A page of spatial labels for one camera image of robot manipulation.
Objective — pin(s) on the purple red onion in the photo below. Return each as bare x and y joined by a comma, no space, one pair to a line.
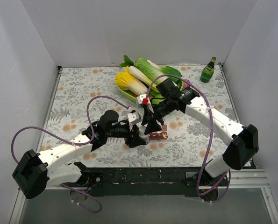
186,83

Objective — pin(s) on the white celery stalk bunch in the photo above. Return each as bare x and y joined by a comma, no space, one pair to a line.
129,66

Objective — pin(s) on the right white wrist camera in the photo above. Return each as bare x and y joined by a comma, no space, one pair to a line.
142,101

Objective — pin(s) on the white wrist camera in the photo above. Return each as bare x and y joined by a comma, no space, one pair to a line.
133,119
142,101

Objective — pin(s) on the red weekly pill organizer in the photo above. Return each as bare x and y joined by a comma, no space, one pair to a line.
158,135

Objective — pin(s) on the green plastic tray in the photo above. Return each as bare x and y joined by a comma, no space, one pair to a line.
130,95

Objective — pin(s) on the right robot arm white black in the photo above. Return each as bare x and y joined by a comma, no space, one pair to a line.
241,141

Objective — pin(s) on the white pill bottle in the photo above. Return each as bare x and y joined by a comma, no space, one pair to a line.
142,135

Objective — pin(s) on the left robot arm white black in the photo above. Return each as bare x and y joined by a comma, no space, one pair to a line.
36,171

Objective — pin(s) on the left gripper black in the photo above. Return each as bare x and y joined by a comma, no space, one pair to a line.
131,136

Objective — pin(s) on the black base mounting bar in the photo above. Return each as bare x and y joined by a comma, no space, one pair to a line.
137,181

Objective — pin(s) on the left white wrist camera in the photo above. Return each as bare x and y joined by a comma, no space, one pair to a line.
133,119

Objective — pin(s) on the green glass bottle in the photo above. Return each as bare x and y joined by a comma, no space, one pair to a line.
208,71

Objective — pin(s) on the yellow napa cabbage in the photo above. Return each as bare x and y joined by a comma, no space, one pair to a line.
126,81

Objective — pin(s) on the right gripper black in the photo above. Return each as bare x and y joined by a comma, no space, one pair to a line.
159,112

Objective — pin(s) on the floral tablecloth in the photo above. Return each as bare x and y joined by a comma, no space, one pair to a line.
84,94

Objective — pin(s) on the green napa cabbage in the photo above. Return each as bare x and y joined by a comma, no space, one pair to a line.
150,70

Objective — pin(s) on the green bok choy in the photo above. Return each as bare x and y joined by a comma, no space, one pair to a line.
166,69

